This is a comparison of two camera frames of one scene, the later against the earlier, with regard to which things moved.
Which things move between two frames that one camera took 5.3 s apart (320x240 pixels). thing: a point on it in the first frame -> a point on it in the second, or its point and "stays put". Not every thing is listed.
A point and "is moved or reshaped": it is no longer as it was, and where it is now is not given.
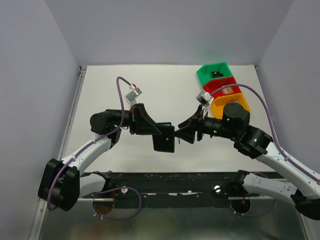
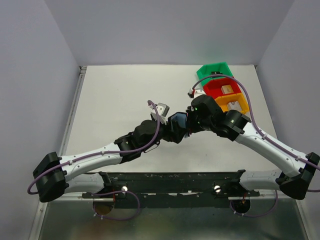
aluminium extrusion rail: [72, 112] stays put
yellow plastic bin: [218, 104] stays put
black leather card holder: [165, 142] is moved or reshaped
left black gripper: [133, 121] -> [165, 131]
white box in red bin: [227, 90] stays put
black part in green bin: [216, 74] stays put
